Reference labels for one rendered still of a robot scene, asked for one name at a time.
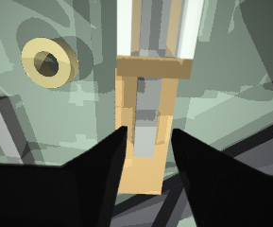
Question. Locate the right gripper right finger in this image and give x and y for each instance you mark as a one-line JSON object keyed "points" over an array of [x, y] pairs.
{"points": [[221, 191]]}

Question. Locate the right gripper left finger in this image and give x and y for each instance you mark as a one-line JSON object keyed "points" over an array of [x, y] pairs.
{"points": [[81, 192]]}

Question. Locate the beige roll of tape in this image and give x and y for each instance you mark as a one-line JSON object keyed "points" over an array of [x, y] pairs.
{"points": [[34, 61]]}

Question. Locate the clear rectangular channel cover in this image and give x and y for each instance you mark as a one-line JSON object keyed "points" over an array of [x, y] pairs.
{"points": [[157, 28]]}

